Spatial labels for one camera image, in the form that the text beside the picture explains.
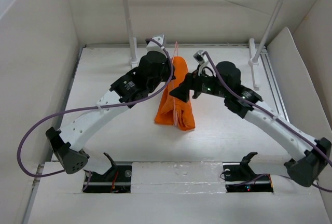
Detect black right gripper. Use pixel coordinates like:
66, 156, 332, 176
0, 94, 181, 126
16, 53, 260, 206
170, 63, 229, 102

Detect orange trousers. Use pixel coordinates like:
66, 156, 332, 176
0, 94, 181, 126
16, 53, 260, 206
154, 56, 196, 131

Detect pink wire hanger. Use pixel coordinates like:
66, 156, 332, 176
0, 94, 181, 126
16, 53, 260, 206
171, 41, 182, 126

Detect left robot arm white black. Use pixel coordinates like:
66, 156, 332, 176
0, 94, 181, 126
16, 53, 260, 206
46, 48, 175, 181

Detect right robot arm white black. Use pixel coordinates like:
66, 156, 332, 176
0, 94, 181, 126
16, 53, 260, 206
170, 61, 331, 187

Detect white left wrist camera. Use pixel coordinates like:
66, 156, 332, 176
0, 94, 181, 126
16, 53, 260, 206
145, 34, 165, 53

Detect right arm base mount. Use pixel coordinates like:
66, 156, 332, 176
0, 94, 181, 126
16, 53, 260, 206
219, 162, 274, 193

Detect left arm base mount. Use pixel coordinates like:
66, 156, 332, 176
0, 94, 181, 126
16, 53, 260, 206
82, 163, 132, 194

